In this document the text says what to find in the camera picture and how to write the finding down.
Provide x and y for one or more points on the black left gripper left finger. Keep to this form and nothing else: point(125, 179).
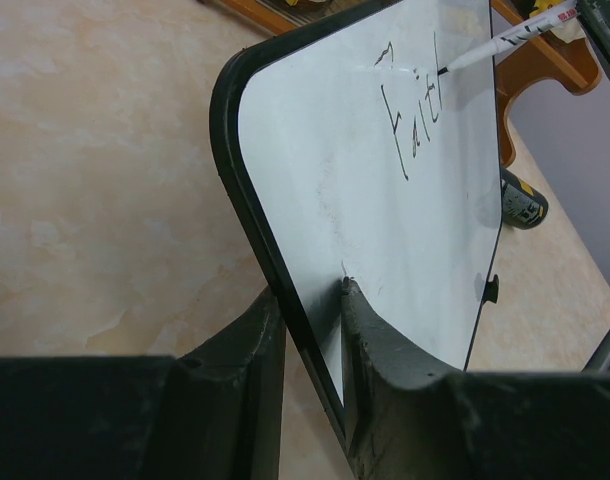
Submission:
point(214, 413)

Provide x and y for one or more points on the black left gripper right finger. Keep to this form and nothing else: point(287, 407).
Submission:
point(409, 415)

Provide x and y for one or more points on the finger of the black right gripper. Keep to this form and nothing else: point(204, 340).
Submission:
point(595, 19)

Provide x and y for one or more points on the black white marker pen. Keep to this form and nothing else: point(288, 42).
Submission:
point(516, 36)

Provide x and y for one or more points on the white whiteboard black frame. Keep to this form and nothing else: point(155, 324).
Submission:
point(347, 150)

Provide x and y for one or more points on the orange wooden shelf rack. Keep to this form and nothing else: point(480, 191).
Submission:
point(544, 58)

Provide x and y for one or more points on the black yellow drink can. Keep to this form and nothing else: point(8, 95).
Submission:
point(523, 206)

